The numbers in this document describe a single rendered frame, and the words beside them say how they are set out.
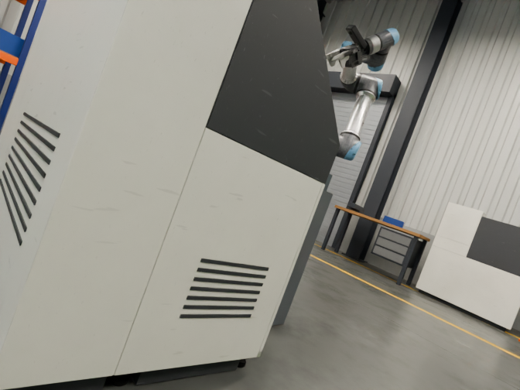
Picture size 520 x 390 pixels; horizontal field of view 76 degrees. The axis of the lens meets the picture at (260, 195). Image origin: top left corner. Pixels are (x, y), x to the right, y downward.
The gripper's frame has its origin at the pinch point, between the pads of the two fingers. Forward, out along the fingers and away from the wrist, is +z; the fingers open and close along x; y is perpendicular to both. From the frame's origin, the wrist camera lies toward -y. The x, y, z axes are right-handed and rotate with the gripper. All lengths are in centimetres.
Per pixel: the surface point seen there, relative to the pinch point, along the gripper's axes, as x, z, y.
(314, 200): -34, 37, 38
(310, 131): -32.5, 31.5, 12.4
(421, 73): 406, -456, 212
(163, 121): -47, 76, -14
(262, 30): -35, 41, -23
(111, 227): -54, 98, 3
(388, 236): 225, -198, 377
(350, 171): 446, -285, 380
